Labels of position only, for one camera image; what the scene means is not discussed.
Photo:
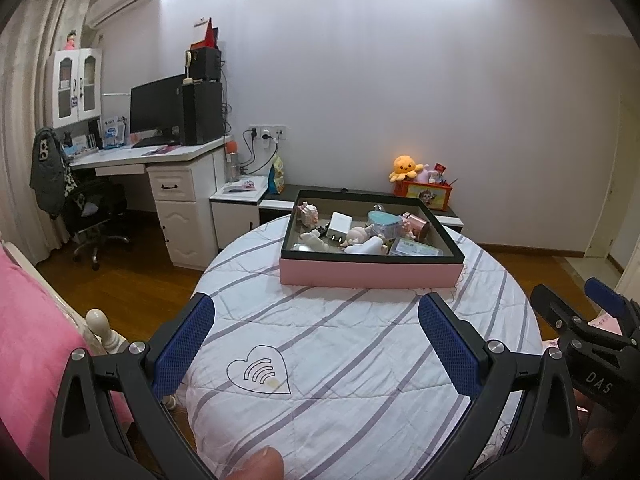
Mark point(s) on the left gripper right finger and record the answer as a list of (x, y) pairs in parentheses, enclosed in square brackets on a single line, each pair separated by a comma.
[(522, 420)]

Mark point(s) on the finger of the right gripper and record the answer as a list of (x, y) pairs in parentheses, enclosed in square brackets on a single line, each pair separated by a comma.
[(608, 299), (563, 318)]

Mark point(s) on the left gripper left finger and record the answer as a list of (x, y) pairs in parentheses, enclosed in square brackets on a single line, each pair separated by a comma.
[(86, 439)]

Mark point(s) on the teal oval case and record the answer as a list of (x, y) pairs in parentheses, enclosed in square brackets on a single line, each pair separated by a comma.
[(385, 224)]

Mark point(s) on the white plastic jug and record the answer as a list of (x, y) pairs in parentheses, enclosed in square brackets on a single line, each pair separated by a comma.
[(373, 247)]

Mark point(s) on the pink hair doll figure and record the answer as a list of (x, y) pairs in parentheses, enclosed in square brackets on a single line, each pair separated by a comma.
[(357, 235)]

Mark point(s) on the white charger plug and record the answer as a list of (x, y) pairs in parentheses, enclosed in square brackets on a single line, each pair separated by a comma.
[(339, 226)]

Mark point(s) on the silver white round device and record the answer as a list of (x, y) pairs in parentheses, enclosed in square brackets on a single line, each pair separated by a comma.
[(301, 247)]

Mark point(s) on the person's right hand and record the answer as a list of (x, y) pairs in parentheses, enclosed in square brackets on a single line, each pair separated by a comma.
[(601, 429)]

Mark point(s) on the person's left hand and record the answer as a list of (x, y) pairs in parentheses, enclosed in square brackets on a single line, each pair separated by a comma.
[(266, 464)]

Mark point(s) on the white bedpost knob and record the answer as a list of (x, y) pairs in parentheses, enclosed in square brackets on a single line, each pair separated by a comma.
[(112, 342)]

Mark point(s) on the pink blanket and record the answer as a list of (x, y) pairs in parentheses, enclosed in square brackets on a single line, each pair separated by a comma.
[(39, 329)]

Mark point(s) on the rose gold metal can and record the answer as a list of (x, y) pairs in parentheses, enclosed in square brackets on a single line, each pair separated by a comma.
[(416, 227)]

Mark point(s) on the teal plastic packet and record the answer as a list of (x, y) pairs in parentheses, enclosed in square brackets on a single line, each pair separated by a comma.
[(411, 248)]

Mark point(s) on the red toy box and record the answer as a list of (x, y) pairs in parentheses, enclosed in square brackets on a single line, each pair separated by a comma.
[(434, 195)]

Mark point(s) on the orange octopus plush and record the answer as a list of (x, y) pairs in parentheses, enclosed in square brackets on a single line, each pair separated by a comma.
[(404, 167)]

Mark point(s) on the black office chair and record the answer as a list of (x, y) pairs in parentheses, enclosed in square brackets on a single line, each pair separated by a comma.
[(90, 213)]

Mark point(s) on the pink black storage box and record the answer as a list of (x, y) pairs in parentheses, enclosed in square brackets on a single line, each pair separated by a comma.
[(376, 273)]

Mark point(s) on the dark jacket on chair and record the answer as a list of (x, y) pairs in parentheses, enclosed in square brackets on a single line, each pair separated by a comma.
[(51, 178)]

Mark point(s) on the small pink block figure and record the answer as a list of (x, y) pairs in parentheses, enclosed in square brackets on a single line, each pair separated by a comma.
[(308, 215)]

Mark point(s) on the white desk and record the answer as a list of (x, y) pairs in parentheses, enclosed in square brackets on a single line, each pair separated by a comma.
[(182, 181)]

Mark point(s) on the orange cap bottle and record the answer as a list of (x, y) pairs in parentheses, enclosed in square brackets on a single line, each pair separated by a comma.
[(232, 158)]

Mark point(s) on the blue yellow snack bag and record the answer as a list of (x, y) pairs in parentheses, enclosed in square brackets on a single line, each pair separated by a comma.
[(276, 178)]

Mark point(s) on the black computer tower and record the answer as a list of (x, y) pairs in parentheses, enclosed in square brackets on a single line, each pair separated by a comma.
[(201, 112)]

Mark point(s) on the black computer monitor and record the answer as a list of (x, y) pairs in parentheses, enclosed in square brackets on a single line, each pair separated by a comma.
[(155, 112)]

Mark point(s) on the white glass door cabinet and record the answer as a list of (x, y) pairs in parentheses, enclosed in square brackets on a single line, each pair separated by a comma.
[(73, 87)]

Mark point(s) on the pink doll on cabinet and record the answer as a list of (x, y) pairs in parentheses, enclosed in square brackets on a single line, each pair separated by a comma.
[(71, 40)]

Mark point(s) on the black speaker box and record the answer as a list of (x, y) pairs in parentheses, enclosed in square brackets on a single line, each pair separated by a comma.
[(205, 64)]

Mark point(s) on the red paper bag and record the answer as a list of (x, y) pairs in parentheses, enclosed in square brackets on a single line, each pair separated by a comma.
[(204, 34)]

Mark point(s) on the beige curtain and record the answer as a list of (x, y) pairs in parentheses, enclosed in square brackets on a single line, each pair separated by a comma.
[(37, 29)]

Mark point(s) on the white air conditioner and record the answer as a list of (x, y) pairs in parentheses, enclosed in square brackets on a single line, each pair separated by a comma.
[(120, 2)]

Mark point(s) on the wall power outlet strip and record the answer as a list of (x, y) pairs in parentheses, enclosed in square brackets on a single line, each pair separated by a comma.
[(273, 132)]

